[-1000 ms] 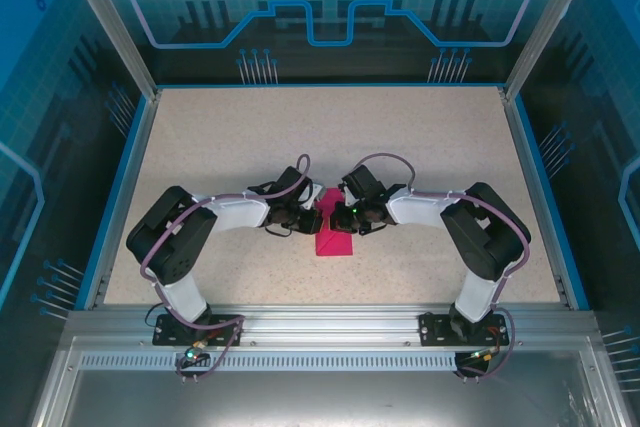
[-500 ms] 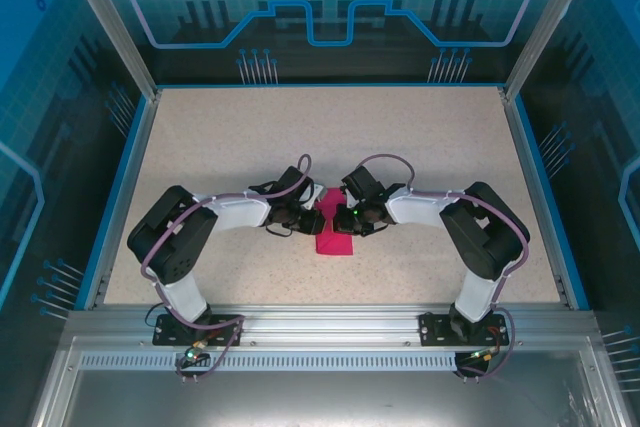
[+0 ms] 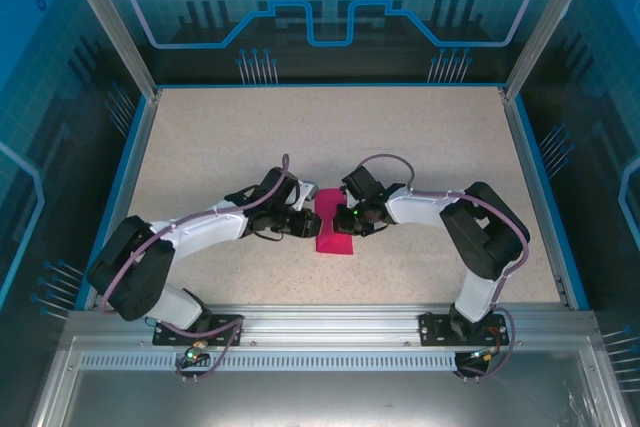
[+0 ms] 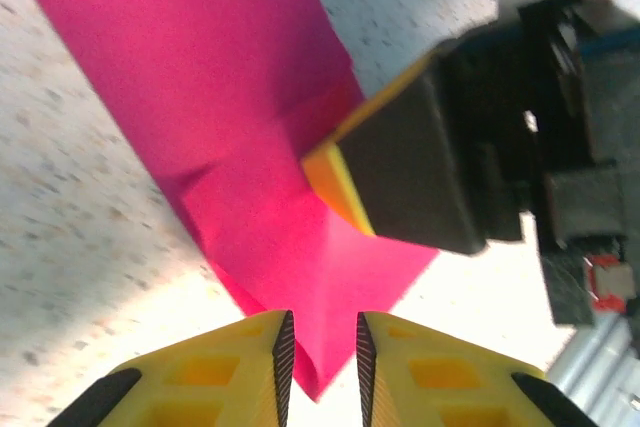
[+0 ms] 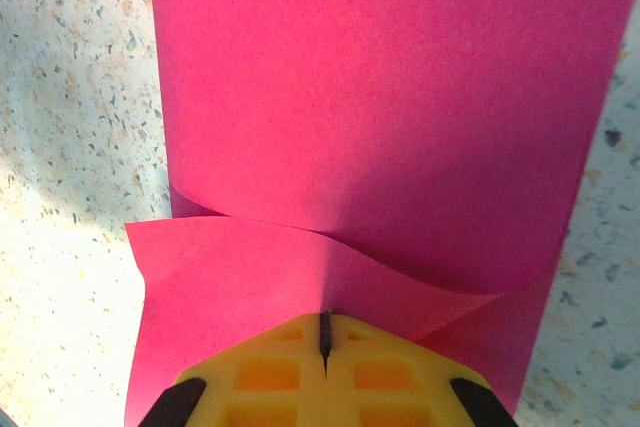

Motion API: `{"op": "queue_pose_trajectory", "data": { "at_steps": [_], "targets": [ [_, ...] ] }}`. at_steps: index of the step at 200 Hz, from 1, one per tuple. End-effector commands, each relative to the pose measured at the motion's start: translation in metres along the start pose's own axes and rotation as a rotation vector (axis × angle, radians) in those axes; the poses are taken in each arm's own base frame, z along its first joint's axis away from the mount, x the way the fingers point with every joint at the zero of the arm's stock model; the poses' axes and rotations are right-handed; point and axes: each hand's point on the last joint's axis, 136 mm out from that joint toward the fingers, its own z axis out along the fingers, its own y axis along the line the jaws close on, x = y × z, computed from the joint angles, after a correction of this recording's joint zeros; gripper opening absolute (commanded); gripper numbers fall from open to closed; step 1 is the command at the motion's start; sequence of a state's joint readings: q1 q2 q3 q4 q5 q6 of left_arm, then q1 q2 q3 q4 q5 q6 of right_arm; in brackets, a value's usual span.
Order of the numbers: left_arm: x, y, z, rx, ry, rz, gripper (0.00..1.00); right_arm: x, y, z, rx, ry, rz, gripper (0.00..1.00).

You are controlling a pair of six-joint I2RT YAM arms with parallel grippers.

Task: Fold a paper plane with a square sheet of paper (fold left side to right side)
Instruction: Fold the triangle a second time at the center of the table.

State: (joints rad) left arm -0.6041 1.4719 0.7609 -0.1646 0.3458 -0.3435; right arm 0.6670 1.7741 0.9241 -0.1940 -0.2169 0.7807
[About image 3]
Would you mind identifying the pink square paper sheet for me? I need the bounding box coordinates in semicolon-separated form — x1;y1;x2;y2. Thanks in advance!
313;187;356;257

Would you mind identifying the grey sheet metal tray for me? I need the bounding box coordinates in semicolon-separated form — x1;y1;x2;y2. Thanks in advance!
32;366;616;427

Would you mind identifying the aluminium mounting rail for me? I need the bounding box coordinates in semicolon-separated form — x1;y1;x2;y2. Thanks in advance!
64;302;601;349

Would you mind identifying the slotted grey cable duct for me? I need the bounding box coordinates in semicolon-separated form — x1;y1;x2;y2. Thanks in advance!
79;352;501;373

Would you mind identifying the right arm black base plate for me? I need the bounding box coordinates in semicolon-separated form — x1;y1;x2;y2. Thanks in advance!
418;311;511;348

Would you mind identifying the aluminium side rail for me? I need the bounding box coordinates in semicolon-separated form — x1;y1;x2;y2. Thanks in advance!
499;89;581;311
82;89;162;311

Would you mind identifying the brass cable connector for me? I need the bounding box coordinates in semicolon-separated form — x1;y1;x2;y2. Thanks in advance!
182;338;209;364
468;343;502;364

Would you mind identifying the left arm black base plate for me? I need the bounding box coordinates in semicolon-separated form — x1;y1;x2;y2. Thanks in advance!
152;314;245;348

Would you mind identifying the aluminium frame post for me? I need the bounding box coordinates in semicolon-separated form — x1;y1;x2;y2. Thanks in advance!
55;0;162;99
502;0;609;99

